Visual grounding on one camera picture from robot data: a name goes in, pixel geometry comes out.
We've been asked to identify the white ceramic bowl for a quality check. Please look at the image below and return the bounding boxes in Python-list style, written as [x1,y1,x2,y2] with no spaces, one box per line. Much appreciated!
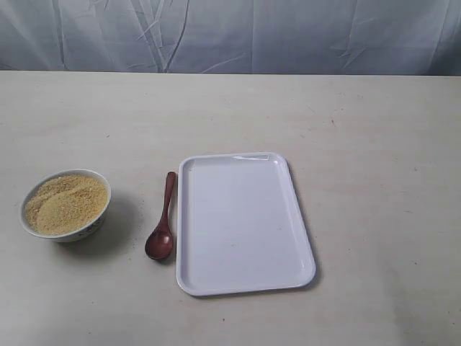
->
[20,169,112,243]

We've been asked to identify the grey wrinkled backdrop curtain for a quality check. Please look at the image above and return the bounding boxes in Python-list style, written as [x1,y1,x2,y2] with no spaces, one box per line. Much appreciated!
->
[1,0,460,76]

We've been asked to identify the yellow millet grains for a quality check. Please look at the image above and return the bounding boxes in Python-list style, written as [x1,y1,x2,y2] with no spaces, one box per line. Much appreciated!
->
[25,174,109,236]

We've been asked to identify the white rectangular plastic tray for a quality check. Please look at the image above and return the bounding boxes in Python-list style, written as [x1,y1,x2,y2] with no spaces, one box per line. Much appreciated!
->
[176,152,316,296]

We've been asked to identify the dark red wooden spoon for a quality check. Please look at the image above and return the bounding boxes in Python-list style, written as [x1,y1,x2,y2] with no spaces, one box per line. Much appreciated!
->
[145,172,176,261]

